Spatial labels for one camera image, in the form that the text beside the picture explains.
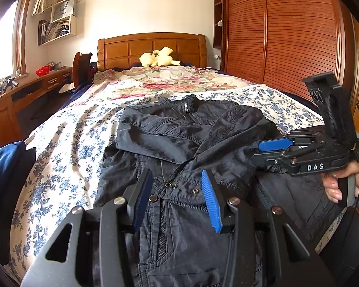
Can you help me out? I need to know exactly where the wooden desk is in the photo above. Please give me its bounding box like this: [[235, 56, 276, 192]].
[[0, 67, 73, 147]]

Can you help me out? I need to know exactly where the pink floral quilt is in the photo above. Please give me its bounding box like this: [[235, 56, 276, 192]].
[[73, 66, 252, 104]]

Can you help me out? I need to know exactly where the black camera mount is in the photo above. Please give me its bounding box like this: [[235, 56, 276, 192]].
[[302, 72, 357, 150]]

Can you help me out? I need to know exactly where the red basket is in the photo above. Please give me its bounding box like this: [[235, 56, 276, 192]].
[[35, 65, 51, 77]]

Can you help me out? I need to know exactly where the person's right hand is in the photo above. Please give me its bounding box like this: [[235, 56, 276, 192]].
[[321, 155, 359, 204]]

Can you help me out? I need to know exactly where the wooden chair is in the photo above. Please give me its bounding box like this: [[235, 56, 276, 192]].
[[72, 53, 93, 89]]

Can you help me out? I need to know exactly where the yellow plush toy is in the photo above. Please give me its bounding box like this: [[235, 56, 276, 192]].
[[139, 47, 181, 67]]

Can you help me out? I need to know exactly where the white wall shelf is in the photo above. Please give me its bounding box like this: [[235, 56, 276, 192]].
[[35, 0, 79, 46]]

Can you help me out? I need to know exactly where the blue floral bed sheet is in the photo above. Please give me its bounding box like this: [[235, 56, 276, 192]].
[[4, 84, 323, 282]]

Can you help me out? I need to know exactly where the wooden headboard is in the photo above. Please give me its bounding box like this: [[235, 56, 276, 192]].
[[97, 33, 208, 71]]

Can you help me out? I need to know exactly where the dark navy jacket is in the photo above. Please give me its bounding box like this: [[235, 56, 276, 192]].
[[90, 93, 348, 287]]

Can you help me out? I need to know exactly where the wooden louvered wardrobe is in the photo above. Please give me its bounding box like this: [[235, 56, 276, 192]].
[[213, 0, 359, 132]]

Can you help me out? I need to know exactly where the blue folded cloth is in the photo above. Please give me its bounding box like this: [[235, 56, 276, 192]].
[[0, 141, 36, 264]]

